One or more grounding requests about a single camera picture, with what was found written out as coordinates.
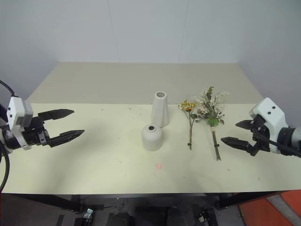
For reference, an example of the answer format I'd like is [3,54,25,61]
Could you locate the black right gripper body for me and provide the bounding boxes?
[250,114,271,155]

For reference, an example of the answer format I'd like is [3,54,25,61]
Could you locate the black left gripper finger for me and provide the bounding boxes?
[48,129,85,148]
[37,108,75,122]

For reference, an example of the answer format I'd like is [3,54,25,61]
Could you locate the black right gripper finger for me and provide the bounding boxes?
[220,137,257,157]
[235,119,256,129]

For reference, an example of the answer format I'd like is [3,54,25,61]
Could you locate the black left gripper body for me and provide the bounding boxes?
[22,116,51,148]

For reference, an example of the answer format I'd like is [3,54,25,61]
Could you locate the tall white ceramic vase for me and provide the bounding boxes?
[150,90,170,128]

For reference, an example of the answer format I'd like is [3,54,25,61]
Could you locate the short round white vase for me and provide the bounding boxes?
[141,124,163,152]

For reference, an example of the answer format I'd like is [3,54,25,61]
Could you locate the white dried flower bouquet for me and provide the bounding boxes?
[193,86,230,161]

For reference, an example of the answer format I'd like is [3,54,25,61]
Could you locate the yellow dried flower sprig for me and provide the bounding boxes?
[177,99,198,151]

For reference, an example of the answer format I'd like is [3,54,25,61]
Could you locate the orange floor mat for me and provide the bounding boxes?
[237,188,301,226]

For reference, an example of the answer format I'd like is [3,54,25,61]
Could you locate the dark rounded shape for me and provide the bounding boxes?
[110,210,136,226]
[166,206,186,226]

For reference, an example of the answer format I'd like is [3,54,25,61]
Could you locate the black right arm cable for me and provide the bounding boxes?
[252,133,301,158]

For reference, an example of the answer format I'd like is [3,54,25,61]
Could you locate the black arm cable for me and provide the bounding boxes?
[252,133,301,158]
[0,80,15,189]

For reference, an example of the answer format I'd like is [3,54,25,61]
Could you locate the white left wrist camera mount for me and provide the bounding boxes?
[6,96,33,151]

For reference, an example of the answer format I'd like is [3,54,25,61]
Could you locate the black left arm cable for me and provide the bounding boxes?
[0,80,15,189]

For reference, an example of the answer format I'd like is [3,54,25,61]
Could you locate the black table frame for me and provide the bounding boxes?
[0,186,285,212]

